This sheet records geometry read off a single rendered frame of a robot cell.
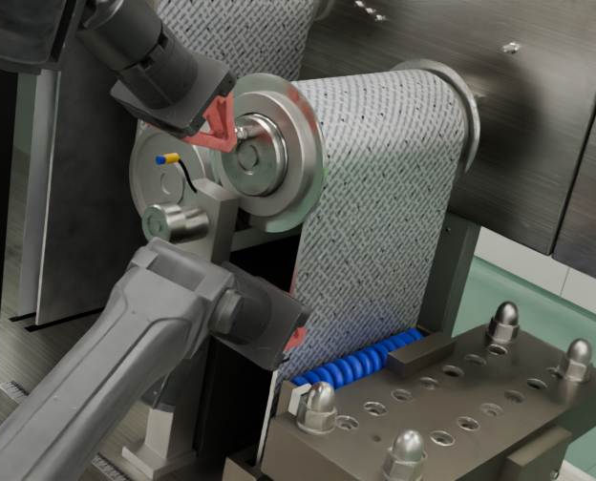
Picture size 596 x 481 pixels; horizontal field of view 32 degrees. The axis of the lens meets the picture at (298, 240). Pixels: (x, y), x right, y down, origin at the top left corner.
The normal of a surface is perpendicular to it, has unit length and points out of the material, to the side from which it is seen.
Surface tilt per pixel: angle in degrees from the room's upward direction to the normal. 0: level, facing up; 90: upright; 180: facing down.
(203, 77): 50
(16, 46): 97
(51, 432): 12
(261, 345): 60
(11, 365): 0
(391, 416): 0
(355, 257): 90
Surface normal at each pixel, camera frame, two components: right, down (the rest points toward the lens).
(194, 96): -0.43, -0.45
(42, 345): 0.18, -0.90
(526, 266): -0.67, 0.18
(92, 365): 0.33, -0.80
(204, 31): 0.72, 0.42
